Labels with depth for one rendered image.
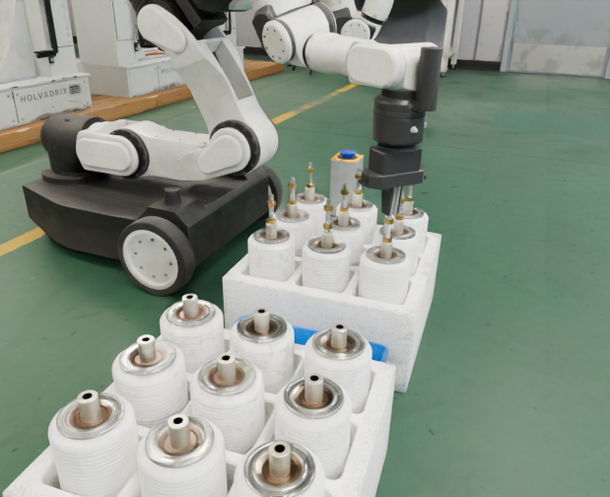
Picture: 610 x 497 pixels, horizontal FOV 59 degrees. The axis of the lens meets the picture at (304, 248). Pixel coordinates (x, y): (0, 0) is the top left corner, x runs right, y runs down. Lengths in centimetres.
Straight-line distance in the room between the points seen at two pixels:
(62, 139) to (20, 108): 131
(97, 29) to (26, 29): 55
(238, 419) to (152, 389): 12
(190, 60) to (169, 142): 24
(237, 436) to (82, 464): 18
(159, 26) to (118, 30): 222
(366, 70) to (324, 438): 57
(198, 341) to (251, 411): 16
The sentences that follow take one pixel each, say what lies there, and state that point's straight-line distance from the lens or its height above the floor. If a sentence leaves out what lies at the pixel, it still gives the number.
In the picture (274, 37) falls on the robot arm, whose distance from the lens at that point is 107.
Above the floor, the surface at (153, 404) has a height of 21.
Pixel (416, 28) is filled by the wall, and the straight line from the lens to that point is 614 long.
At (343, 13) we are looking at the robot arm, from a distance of 155.
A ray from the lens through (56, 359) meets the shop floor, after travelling 126.
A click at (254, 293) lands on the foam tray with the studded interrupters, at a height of 16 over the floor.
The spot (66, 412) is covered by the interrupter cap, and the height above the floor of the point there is 25.
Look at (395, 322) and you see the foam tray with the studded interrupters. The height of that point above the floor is 16.
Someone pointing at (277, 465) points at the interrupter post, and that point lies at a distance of 59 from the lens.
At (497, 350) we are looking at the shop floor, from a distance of 128.
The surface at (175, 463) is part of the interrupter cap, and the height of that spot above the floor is 25.
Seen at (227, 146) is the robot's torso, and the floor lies 35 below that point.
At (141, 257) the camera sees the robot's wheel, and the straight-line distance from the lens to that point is 141.
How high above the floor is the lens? 71
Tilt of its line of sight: 26 degrees down
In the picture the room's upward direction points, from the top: 1 degrees clockwise
